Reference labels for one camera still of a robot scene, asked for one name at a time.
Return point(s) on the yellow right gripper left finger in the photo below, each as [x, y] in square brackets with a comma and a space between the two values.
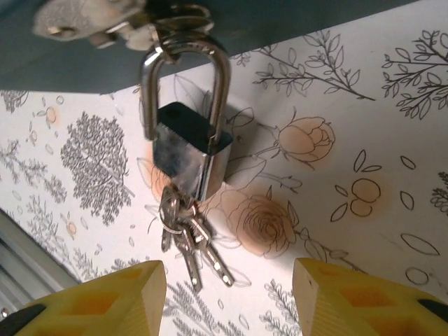
[105, 304]

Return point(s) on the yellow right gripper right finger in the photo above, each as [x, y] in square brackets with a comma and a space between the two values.
[367, 308]

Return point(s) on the plain silver spare key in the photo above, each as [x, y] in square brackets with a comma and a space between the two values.
[218, 262]
[192, 266]

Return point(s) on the silver padlock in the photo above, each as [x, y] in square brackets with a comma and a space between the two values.
[182, 161]

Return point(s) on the brass box hasp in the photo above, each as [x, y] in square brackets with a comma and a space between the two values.
[87, 17]

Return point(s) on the teal starry night tin box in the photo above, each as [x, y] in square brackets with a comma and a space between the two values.
[315, 17]

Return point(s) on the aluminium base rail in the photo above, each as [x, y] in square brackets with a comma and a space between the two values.
[21, 266]

